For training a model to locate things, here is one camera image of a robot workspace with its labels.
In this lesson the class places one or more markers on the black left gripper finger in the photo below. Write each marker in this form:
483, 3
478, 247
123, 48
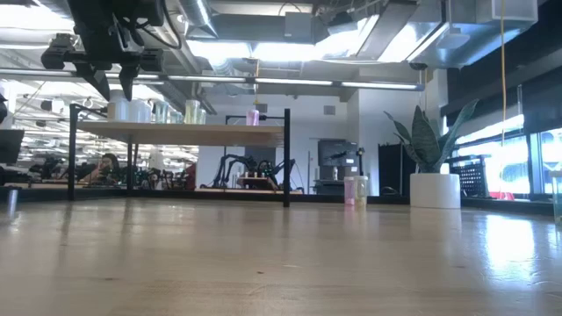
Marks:
127, 81
98, 83

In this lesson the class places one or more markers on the opaque white medicine bottle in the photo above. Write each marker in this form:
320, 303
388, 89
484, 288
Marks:
117, 109

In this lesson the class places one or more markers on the large translucent white bottle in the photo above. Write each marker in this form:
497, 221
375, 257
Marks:
148, 113

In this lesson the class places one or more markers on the yellow medicine bottle white cap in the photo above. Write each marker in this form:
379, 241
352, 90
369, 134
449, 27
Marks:
361, 191

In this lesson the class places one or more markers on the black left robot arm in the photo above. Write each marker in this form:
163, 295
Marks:
114, 11

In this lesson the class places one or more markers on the wooden shelf with black legs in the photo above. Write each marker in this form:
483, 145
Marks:
175, 134

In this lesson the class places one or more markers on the person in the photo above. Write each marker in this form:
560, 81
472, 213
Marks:
105, 169

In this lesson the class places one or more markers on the black monitor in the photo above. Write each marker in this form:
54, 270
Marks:
11, 147

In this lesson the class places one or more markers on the black background robot arms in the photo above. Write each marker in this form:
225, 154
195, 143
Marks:
254, 169

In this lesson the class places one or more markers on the long ceiling light bar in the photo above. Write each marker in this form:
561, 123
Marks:
298, 82

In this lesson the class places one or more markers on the black side table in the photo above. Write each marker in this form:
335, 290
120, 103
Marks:
333, 186

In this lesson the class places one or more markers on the black folding screen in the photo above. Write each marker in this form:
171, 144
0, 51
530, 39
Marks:
391, 169

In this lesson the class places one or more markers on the green succulent in white pot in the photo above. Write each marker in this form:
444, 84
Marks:
434, 191

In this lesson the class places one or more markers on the black pegboard stand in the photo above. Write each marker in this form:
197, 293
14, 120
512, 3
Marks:
472, 177

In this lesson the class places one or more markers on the small red object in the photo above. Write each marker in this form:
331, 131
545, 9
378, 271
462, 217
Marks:
500, 196

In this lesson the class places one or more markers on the short black frame bar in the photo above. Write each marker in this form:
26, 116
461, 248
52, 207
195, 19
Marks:
316, 198

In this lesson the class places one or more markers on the dome security camera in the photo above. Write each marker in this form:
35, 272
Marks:
418, 66

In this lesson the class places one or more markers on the black aluminium frame rails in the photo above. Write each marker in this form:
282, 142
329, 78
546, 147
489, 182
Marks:
518, 206

